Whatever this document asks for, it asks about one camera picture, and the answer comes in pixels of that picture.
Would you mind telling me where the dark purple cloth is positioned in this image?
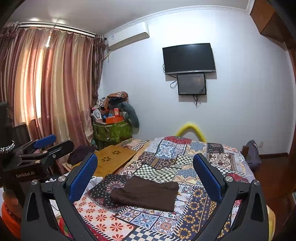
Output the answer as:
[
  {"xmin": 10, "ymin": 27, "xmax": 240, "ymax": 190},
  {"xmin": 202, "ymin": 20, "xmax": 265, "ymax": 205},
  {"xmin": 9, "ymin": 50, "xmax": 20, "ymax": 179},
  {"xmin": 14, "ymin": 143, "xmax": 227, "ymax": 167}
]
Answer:
[{"xmin": 68, "ymin": 146, "xmax": 96, "ymax": 165}]

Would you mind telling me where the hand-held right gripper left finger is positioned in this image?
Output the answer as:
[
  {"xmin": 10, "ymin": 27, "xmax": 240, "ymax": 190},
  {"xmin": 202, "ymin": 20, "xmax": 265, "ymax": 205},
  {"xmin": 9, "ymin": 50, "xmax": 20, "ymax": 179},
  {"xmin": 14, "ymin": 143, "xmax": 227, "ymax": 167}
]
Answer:
[{"xmin": 21, "ymin": 152, "xmax": 99, "ymax": 241}]

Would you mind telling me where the patchwork quilt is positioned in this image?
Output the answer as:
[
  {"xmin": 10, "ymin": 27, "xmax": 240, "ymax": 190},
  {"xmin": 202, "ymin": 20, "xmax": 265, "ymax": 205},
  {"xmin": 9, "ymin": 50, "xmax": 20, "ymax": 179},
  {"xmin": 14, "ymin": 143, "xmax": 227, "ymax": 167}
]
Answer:
[{"xmin": 52, "ymin": 136, "xmax": 270, "ymax": 241}]

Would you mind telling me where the black wall television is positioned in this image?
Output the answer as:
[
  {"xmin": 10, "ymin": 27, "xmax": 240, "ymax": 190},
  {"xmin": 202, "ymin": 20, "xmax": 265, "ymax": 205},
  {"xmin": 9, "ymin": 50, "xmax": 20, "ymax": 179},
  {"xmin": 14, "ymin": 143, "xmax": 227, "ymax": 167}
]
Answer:
[{"xmin": 162, "ymin": 43, "xmax": 216, "ymax": 75}]

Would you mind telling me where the orange plastic container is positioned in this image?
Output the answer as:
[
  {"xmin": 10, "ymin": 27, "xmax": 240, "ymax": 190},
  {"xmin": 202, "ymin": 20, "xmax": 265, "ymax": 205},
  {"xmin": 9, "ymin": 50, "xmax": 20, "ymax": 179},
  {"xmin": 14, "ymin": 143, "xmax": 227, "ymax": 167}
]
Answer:
[{"xmin": 0, "ymin": 202, "xmax": 22, "ymax": 239}]

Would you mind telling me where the silver chain bracelet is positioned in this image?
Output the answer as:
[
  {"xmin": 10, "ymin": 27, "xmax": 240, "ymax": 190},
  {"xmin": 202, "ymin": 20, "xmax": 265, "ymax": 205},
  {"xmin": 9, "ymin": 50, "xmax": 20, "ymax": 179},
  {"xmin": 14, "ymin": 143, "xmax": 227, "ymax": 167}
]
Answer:
[{"xmin": 0, "ymin": 140, "xmax": 15, "ymax": 153}]

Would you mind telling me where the white air conditioner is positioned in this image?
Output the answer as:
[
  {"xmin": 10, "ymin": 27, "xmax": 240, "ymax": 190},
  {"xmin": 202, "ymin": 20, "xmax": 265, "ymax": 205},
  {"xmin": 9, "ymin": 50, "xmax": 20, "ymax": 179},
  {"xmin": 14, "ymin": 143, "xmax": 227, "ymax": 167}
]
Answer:
[{"xmin": 104, "ymin": 22, "xmax": 150, "ymax": 51}]

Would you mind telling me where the wooden wardrobe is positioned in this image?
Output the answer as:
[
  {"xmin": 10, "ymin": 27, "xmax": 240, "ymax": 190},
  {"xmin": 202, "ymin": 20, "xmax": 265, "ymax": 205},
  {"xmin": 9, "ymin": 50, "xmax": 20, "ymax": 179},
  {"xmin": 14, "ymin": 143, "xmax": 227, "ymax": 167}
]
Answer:
[{"xmin": 250, "ymin": 0, "xmax": 296, "ymax": 43}]

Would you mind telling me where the yellow foam arch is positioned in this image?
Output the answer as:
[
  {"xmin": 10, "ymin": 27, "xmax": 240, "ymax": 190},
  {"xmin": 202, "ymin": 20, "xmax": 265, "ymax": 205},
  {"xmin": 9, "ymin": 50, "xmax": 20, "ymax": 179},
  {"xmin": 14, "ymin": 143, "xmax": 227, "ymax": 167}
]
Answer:
[{"xmin": 176, "ymin": 123, "xmax": 207, "ymax": 142}]

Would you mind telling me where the striped bed sheet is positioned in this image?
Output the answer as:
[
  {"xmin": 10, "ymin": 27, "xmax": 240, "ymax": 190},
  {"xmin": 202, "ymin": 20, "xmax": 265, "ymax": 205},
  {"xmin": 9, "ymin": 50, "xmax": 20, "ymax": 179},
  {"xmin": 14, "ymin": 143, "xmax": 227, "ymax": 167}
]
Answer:
[{"xmin": 119, "ymin": 138, "xmax": 151, "ymax": 151}]

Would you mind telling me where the person's left forearm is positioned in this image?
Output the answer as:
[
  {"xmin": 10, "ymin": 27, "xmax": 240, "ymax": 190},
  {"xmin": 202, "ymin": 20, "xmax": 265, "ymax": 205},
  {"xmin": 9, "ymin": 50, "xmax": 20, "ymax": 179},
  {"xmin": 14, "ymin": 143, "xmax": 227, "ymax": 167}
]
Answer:
[{"xmin": 0, "ymin": 101, "xmax": 13, "ymax": 144}]

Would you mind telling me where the patterned brown cloth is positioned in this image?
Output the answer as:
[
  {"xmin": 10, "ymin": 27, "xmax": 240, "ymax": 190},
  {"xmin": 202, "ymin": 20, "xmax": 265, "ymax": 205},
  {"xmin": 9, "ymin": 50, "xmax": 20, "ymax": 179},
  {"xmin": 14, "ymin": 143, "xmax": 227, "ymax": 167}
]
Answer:
[{"xmin": 107, "ymin": 91, "xmax": 129, "ymax": 103}]

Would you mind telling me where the brown t-shirt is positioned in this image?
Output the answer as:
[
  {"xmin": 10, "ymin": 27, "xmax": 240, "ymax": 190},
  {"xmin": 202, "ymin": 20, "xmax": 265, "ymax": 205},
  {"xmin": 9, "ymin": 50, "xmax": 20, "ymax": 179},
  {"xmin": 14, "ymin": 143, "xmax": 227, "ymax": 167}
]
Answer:
[{"xmin": 109, "ymin": 175, "xmax": 179, "ymax": 212}]

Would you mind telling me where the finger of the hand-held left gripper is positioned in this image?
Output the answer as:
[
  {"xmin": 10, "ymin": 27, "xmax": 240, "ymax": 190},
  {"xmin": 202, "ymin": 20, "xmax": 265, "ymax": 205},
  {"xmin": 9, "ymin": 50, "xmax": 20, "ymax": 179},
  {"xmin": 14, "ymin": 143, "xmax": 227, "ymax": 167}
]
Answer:
[
  {"xmin": 20, "ymin": 140, "xmax": 75, "ymax": 164},
  {"xmin": 17, "ymin": 134, "xmax": 57, "ymax": 154}
]

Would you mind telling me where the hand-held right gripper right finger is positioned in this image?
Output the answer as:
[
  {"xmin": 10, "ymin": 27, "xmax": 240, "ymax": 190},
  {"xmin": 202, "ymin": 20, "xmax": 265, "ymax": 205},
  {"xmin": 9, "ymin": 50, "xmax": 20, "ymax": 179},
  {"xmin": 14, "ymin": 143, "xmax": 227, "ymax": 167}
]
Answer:
[{"xmin": 193, "ymin": 153, "xmax": 270, "ymax": 241}]

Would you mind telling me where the small black monitor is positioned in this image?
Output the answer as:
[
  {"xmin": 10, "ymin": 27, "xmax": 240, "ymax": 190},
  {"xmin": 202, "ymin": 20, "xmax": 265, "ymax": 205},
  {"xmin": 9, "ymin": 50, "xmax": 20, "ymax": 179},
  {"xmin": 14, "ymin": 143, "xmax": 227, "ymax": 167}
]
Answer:
[{"xmin": 177, "ymin": 73, "xmax": 207, "ymax": 96}]

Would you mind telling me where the orange box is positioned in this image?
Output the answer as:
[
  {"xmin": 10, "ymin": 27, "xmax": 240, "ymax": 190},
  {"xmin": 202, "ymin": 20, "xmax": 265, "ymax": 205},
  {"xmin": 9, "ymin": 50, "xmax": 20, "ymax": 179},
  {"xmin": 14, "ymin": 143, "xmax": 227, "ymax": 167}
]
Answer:
[{"xmin": 105, "ymin": 115, "xmax": 124, "ymax": 124}]

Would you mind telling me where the pink satin curtain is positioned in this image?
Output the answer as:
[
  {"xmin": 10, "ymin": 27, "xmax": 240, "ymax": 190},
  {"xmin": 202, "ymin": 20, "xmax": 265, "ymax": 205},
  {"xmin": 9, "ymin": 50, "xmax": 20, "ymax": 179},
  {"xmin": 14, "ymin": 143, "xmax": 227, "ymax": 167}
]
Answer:
[{"xmin": 0, "ymin": 21, "xmax": 107, "ymax": 176}]

